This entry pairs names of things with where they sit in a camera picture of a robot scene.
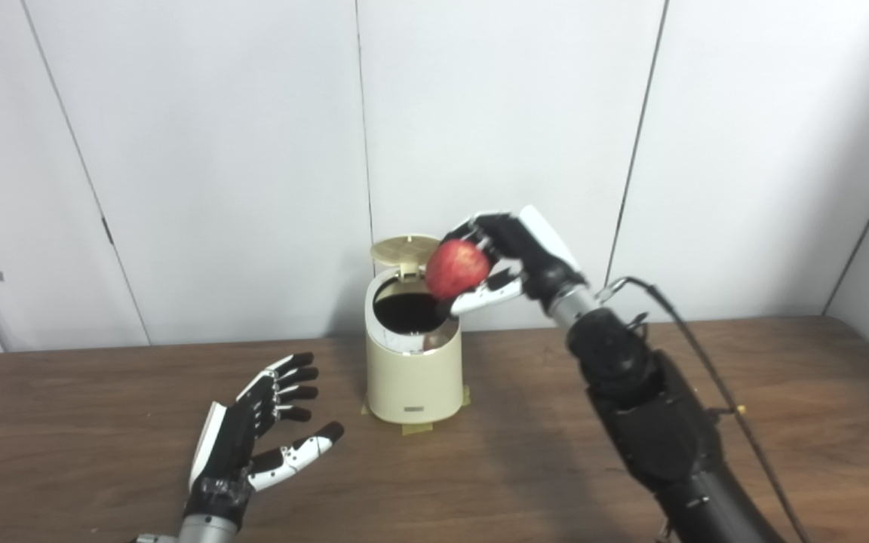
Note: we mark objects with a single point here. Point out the cream-colored bin body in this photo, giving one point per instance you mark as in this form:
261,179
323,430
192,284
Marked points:
413,377

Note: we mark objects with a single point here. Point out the narrow yellow tape piece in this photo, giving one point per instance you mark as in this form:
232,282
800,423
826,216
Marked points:
466,397

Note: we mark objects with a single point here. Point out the red apple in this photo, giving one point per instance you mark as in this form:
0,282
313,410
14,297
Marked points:
455,271

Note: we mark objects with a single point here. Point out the round cream bin lid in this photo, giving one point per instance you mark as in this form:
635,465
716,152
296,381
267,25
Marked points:
404,250

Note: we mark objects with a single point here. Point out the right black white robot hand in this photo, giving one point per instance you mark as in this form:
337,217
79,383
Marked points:
536,256

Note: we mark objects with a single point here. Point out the dark wall panel hinge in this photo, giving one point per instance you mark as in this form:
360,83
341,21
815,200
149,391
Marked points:
107,231

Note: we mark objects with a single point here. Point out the wide yellow tape piece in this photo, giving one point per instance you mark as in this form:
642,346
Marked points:
417,428

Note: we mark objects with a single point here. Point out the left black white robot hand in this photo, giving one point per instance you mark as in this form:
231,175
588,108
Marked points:
231,445

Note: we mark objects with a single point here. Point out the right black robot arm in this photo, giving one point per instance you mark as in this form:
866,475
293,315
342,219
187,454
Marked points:
653,422

